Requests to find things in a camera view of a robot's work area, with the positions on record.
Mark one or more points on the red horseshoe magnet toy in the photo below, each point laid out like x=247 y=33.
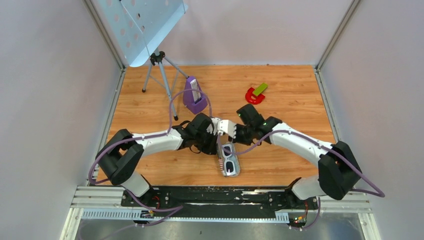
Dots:
x=251 y=99

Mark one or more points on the purple metronome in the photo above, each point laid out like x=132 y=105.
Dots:
x=193 y=100

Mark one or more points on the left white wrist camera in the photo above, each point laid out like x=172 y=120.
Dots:
x=216 y=126

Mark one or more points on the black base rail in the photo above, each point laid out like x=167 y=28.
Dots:
x=227 y=202

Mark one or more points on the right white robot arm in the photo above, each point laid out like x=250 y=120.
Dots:
x=338 y=169

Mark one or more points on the blue perforated music stand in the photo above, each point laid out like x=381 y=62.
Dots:
x=138 y=27

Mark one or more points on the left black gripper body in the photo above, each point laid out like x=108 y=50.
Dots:
x=205 y=142

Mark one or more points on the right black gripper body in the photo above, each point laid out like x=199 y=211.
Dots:
x=243 y=134

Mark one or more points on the green block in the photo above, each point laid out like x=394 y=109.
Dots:
x=260 y=89

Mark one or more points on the flag print glasses case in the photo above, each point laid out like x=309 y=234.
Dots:
x=228 y=160

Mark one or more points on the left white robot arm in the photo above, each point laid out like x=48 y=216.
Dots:
x=119 y=158

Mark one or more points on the white frame sunglasses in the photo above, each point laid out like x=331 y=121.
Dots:
x=229 y=159

